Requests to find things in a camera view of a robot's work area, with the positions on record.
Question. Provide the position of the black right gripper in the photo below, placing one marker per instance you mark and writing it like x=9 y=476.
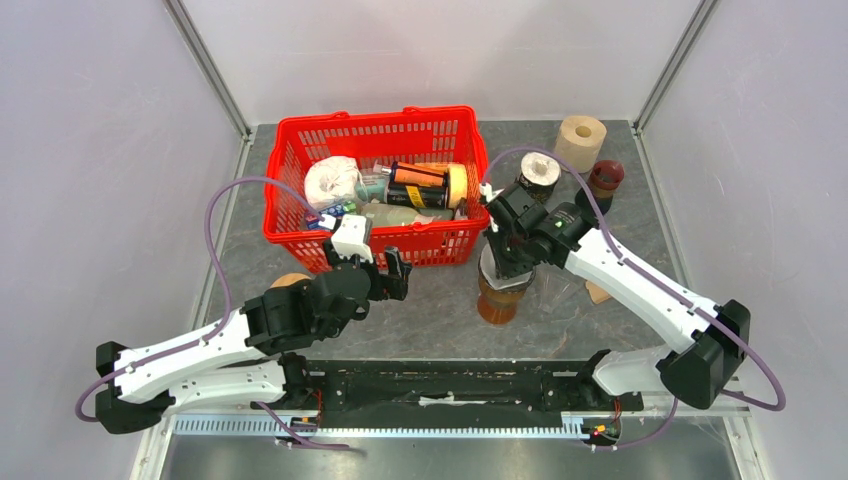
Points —
x=504 y=267

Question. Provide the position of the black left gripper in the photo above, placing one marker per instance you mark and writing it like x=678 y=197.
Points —
x=393 y=285

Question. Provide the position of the white paper coffee filter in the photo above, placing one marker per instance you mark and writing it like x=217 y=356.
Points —
x=488 y=271

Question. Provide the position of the dark glass coffee dripper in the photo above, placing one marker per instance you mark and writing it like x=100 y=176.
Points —
x=494 y=287

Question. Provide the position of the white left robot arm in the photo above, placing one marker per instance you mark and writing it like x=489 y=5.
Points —
x=250 y=355

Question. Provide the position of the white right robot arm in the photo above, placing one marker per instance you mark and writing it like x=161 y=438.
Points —
x=700 y=351

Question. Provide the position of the clear glass dripper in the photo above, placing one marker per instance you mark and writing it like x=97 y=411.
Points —
x=554 y=288

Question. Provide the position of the amber glass coffee server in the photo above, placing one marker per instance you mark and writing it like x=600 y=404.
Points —
x=498 y=307

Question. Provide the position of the brown paper coffee filter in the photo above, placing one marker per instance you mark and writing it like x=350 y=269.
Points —
x=596 y=294

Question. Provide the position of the black wrapped tissue roll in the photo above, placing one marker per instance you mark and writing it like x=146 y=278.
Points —
x=539 y=175

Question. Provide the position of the pale green lotion bottle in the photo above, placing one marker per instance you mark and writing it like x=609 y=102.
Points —
x=385 y=215

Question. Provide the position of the yellow sponge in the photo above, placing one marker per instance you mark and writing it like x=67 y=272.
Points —
x=457 y=184

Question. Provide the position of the black yellow can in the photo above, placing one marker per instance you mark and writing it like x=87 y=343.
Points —
x=416 y=196

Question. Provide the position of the dark bottle maroon cap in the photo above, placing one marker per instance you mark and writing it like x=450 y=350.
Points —
x=603 y=181

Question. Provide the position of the teal sponge package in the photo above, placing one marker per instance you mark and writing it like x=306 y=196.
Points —
x=371 y=186

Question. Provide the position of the blue green small box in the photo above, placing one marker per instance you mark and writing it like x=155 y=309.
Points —
x=337 y=210

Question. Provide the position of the beige toilet paper roll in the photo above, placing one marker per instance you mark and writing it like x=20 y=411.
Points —
x=579 y=141

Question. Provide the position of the orange navy can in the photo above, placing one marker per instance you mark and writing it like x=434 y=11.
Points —
x=417 y=175

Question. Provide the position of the white wrapped tissue roll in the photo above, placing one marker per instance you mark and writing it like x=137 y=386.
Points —
x=331 y=180

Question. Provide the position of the red plastic shopping basket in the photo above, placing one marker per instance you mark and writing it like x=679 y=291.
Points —
x=428 y=157

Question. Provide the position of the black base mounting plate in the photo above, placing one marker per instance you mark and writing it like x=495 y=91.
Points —
x=446 y=394

